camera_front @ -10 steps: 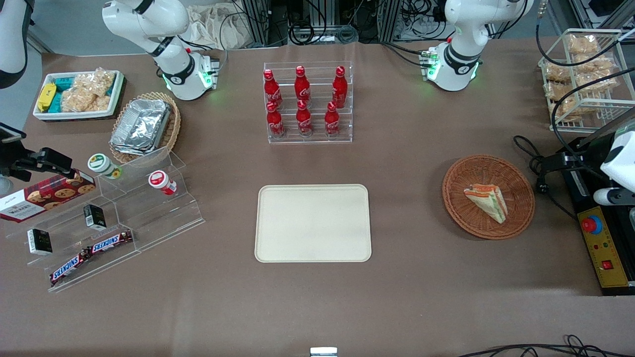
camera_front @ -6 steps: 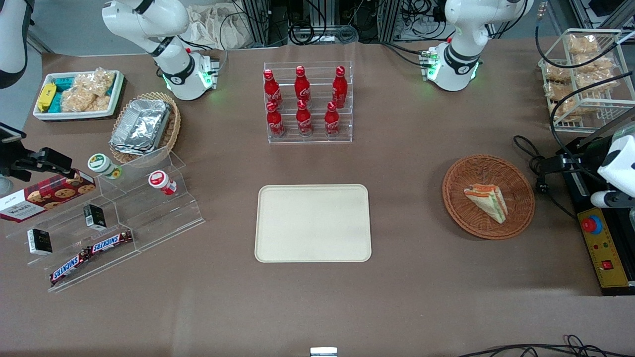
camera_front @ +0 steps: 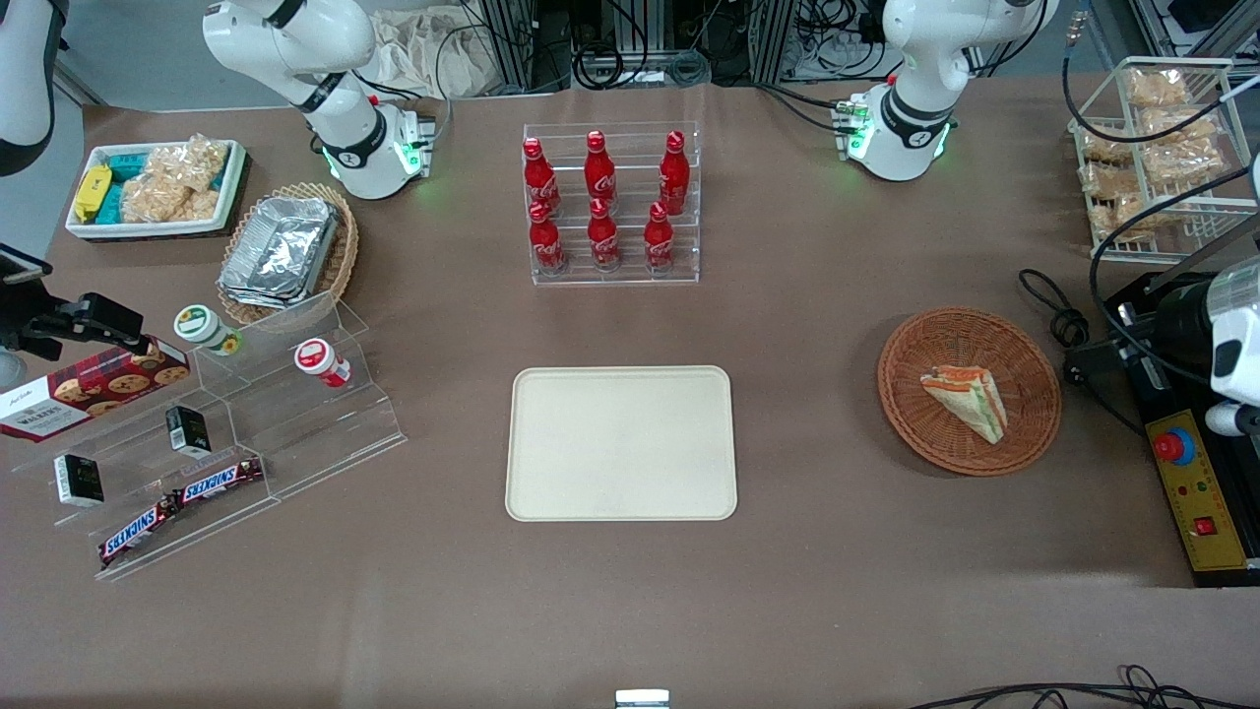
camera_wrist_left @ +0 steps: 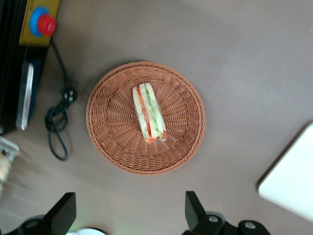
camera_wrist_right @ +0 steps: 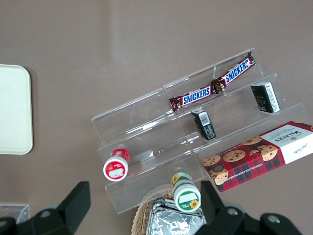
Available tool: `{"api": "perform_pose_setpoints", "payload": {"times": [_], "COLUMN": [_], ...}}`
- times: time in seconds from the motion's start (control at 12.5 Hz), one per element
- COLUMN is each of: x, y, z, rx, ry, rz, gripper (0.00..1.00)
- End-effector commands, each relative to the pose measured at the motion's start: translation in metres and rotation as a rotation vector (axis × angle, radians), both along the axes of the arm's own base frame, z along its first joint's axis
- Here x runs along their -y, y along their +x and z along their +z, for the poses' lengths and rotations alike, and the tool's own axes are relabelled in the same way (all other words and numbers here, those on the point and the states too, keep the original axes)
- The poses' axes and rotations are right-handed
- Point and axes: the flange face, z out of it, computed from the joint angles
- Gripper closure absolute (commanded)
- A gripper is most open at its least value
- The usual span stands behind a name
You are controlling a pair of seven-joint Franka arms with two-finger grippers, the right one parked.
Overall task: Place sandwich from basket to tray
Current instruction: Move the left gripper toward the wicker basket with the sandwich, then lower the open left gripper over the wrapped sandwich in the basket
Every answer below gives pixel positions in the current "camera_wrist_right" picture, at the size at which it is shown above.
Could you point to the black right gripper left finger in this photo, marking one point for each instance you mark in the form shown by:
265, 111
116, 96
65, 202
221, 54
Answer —
73, 208

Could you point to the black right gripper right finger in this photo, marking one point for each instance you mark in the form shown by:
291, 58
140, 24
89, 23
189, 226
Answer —
215, 208

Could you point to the foil wrapped sandwich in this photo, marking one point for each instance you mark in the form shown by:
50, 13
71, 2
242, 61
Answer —
171, 219

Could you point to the woven wicker basket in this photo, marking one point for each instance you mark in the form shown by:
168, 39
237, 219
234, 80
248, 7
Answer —
141, 215

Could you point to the cream plastic tray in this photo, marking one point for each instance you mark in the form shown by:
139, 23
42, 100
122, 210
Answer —
14, 109

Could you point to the green lidded yogurt cup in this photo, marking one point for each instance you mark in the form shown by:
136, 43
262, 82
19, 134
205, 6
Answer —
185, 193

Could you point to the clear plastic box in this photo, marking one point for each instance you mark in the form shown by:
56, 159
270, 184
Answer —
14, 213

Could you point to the red lidded yogurt cup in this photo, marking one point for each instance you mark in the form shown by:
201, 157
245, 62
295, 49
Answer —
117, 166

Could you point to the Walkers shortbread cookie box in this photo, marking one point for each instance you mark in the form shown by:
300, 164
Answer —
256, 156

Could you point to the black box with barcode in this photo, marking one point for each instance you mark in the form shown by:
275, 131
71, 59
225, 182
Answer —
204, 124

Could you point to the clear acrylic stepped display stand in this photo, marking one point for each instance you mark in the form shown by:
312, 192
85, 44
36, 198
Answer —
156, 137

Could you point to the Snickers chocolate bar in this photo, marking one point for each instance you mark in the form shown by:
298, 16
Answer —
236, 72
193, 97

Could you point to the black box with white side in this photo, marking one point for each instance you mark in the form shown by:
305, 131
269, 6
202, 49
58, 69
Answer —
265, 96

